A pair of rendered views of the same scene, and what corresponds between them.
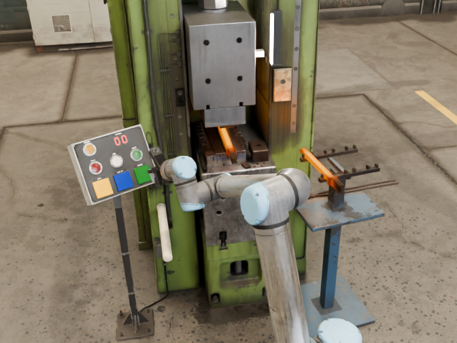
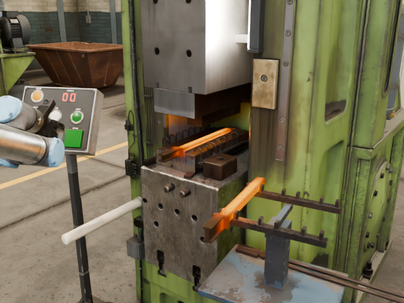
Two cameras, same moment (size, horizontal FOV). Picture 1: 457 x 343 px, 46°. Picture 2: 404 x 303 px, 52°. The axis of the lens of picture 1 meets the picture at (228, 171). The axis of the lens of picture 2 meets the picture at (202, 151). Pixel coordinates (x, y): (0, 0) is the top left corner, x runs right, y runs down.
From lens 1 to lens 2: 194 cm
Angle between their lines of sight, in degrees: 42
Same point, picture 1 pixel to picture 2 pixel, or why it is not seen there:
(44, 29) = not seen: hidden behind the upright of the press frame
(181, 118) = not seen: hidden behind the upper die
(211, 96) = (159, 71)
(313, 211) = (234, 273)
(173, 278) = (148, 289)
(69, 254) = (129, 231)
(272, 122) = (252, 137)
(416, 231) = not seen: outside the picture
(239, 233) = (176, 262)
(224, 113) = (172, 97)
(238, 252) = (176, 288)
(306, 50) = (303, 36)
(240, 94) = (189, 76)
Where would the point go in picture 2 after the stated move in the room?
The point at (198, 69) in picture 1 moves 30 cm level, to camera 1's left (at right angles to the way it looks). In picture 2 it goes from (148, 34) to (104, 31)
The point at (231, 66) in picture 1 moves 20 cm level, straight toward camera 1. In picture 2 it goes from (180, 35) to (133, 37)
